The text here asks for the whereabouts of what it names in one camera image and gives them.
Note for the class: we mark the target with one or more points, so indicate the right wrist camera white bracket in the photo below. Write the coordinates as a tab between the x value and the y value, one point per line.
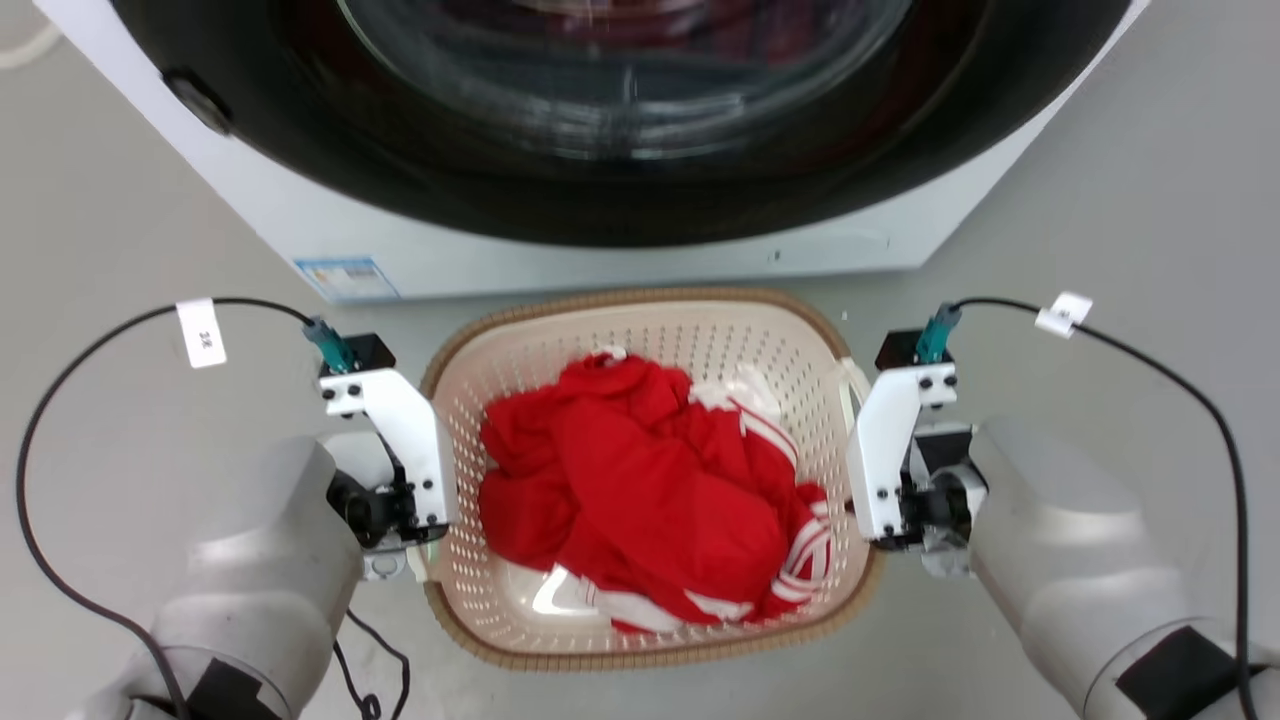
890	440

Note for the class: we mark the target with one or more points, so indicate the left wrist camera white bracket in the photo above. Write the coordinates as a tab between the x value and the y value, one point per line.
405	430

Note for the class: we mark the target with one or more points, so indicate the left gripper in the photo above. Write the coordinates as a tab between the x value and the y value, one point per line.
375	510

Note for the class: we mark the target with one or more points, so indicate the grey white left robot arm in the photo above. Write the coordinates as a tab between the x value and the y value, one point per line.
260	570

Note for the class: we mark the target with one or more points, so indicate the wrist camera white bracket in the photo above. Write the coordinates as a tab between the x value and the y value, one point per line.
405	430
890	440

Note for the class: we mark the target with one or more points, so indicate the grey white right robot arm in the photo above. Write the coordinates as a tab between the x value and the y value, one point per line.
1070	540

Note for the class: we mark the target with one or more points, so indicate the beige perforated plastic laundry basket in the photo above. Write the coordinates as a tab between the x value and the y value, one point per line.
640	325

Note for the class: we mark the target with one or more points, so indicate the white front-load washing machine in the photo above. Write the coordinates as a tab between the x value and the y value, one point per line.
640	265

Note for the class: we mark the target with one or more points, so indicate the blue white energy label sticker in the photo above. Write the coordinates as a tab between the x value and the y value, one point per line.
345	278

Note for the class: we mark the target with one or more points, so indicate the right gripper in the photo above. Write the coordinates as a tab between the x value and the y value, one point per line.
940	505

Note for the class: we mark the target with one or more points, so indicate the black round glass washer door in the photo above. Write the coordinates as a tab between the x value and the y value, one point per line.
400	170

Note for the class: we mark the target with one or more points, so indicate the red garment with white stripes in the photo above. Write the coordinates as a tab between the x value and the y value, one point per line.
650	480

